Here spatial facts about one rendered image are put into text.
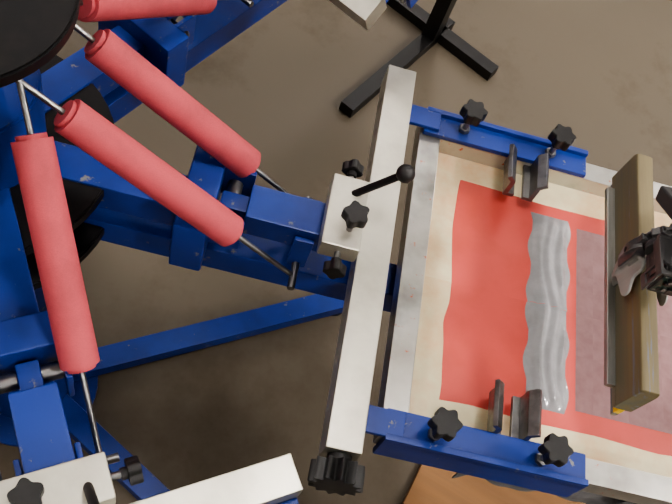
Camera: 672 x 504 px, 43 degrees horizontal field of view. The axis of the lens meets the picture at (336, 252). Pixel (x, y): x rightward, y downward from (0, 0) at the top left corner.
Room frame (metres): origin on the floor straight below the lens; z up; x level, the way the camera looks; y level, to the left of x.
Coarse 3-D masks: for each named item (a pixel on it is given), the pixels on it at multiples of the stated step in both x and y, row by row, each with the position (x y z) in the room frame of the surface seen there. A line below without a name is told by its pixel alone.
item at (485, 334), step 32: (448, 320) 0.69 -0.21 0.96; (480, 320) 0.72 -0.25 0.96; (512, 320) 0.74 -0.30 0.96; (576, 320) 0.80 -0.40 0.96; (448, 352) 0.64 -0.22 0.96; (480, 352) 0.66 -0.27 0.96; (512, 352) 0.69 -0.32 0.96; (576, 352) 0.74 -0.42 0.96; (448, 384) 0.59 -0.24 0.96; (480, 384) 0.61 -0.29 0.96; (512, 384) 0.64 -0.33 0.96; (576, 384) 0.69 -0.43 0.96; (544, 416) 0.61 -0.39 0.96; (576, 416) 0.63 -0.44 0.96; (608, 416) 0.66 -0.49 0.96; (640, 416) 0.68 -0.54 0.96; (640, 448) 0.63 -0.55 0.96
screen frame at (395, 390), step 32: (416, 128) 1.02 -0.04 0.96; (416, 160) 0.93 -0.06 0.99; (480, 160) 1.01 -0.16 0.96; (416, 192) 0.87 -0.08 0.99; (416, 224) 0.81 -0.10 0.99; (416, 256) 0.75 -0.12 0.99; (416, 288) 0.70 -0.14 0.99; (416, 320) 0.65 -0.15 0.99; (384, 384) 0.53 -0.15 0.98; (608, 480) 0.54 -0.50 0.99; (640, 480) 0.56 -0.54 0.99
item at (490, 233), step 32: (480, 192) 0.96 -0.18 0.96; (480, 224) 0.89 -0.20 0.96; (512, 224) 0.92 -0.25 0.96; (576, 224) 0.98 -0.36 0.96; (480, 256) 0.83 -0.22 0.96; (512, 256) 0.86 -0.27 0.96; (576, 256) 0.92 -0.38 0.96; (480, 288) 0.77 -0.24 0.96; (512, 288) 0.80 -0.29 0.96; (576, 288) 0.85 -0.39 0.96
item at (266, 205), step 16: (256, 192) 0.70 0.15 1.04; (272, 192) 0.71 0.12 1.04; (256, 208) 0.68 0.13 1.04; (272, 208) 0.69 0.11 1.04; (288, 208) 0.70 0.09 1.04; (304, 208) 0.71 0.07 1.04; (320, 208) 0.72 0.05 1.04; (256, 224) 0.66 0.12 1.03; (272, 224) 0.66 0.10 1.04; (288, 224) 0.67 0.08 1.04; (304, 224) 0.69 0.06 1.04; (320, 224) 0.70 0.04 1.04; (288, 240) 0.67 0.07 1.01
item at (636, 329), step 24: (624, 168) 1.00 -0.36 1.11; (648, 168) 0.98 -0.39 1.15; (624, 192) 0.95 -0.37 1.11; (648, 192) 0.94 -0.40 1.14; (624, 216) 0.91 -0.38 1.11; (648, 216) 0.89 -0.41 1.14; (624, 240) 0.86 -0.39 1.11; (624, 312) 0.74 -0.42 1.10; (648, 312) 0.73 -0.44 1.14; (624, 336) 0.71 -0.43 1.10; (648, 336) 0.69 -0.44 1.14; (624, 360) 0.67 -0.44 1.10; (648, 360) 0.66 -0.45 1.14; (624, 384) 0.63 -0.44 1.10; (648, 384) 0.62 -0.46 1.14; (624, 408) 0.61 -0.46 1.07
